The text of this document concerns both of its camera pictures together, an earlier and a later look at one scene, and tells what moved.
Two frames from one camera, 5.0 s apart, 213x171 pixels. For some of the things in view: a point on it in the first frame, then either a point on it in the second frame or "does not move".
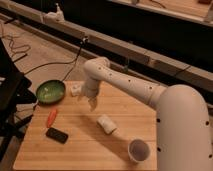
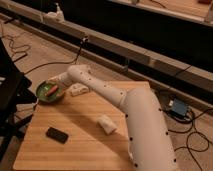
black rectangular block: x=57 y=135 does not move
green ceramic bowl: x=50 y=92 does not move
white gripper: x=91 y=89 → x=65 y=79
